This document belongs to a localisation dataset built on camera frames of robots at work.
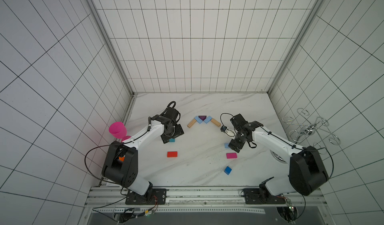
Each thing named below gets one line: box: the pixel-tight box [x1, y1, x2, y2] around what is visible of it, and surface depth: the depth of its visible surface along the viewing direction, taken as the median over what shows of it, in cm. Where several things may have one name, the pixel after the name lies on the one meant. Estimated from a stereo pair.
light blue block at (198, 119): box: [194, 116, 203, 124], surface depth 105 cm
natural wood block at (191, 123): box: [187, 118, 197, 128], surface depth 102 cm
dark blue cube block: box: [224, 166, 232, 176], surface depth 81 cm
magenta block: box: [226, 152, 238, 159], surface depth 87 cm
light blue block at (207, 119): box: [203, 115, 213, 124], surface depth 105 cm
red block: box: [167, 151, 178, 158], surface depth 89 cm
